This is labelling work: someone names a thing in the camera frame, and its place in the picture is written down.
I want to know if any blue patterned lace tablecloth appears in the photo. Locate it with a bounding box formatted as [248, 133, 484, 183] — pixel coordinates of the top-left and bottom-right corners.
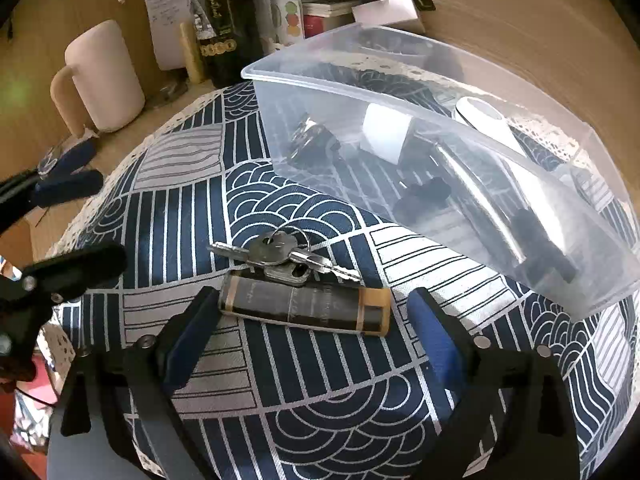
[53, 47, 639, 479]

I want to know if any white charger cube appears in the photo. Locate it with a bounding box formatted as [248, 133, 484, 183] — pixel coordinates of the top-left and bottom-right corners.
[360, 103, 413, 165]

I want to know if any clear plastic storage box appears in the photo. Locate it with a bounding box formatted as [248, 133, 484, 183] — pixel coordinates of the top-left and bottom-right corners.
[242, 24, 639, 318]

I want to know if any black gold-banded cylinder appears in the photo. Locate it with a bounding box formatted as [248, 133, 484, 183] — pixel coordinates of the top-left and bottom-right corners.
[218, 270, 392, 337]

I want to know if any wooden stick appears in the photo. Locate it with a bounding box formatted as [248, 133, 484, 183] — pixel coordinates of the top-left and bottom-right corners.
[179, 22, 206, 84]

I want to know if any white handwritten note paper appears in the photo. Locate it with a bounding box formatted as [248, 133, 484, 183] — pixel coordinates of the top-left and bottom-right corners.
[144, 0, 193, 70]

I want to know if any dark wine bottle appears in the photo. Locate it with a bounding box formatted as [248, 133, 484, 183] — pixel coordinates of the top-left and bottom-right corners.
[196, 0, 264, 88]

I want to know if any pink ceramic mug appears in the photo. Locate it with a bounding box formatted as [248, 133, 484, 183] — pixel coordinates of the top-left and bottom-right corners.
[50, 20, 145, 138]

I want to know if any traffic light card box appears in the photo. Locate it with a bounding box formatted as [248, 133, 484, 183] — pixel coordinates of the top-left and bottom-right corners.
[270, 0, 305, 46]

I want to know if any white shoehorn-shaped device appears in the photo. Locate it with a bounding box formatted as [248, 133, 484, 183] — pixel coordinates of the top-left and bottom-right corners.
[454, 96, 526, 156]

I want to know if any silver metal tube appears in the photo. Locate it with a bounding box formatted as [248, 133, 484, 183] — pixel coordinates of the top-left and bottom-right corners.
[431, 141, 525, 269]

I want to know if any bunch of keys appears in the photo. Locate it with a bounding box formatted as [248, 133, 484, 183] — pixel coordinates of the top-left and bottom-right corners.
[207, 231, 361, 287]

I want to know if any red small box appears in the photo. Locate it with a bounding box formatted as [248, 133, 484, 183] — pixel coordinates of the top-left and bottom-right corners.
[303, 2, 354, 38]

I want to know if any white card box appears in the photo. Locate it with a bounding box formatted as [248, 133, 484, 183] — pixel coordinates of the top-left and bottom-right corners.
[352, 0, 436, 35]

